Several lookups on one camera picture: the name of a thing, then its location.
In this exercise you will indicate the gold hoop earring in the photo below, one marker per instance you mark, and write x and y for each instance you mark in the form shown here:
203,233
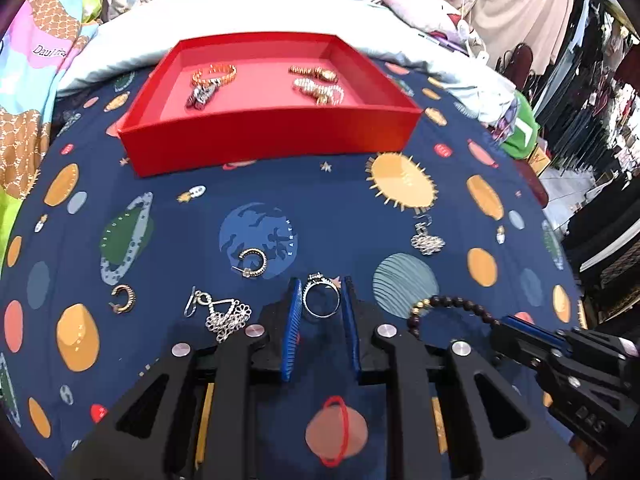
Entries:
124,299
252,263

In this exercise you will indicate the silver wristwatch dark dial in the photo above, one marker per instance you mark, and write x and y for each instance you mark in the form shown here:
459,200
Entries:
201,94

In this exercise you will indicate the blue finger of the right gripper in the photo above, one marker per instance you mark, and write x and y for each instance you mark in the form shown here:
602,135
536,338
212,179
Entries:
541,360
534,334

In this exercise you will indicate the green bag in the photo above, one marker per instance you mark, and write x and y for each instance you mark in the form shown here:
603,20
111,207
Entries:
523,140

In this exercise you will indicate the red jewelry tray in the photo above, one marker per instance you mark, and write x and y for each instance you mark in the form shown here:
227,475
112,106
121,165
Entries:
260,109

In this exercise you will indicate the gold wristwatch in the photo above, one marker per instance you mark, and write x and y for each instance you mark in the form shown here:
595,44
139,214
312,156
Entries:
318,72

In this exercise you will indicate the gold hoop earring left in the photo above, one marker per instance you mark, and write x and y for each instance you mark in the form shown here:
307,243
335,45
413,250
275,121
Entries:
124,299

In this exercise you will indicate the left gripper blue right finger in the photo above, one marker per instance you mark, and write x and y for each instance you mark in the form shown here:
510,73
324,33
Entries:
368,337

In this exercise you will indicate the dark clothes rack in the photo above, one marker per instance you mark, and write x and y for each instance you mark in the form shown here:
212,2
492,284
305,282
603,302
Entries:
589,114

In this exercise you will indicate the navy planet print bedsheet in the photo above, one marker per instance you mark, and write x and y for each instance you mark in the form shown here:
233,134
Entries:
90,224

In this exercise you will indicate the pink white plush pillow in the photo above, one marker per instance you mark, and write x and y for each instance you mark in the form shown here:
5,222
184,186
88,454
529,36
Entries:
435,17

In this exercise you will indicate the silver filigree earring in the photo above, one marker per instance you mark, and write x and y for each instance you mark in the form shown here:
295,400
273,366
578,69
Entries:
426,243

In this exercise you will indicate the colourful monkey print blanket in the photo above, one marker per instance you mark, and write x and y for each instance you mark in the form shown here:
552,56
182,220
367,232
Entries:
42,41

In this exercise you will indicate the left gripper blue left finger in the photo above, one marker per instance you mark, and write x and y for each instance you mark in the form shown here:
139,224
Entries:
281,321

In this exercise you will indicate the silver flower drop earring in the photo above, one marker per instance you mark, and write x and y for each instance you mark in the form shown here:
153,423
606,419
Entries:
224,316

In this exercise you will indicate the light blue quilt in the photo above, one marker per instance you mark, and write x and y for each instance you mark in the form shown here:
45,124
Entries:
143,36

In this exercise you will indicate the gold hoop earring centre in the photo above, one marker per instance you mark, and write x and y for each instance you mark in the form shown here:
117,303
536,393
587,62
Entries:
252,263

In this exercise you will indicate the beige hanging garment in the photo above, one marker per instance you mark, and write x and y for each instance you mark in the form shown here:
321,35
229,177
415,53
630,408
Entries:
540,24

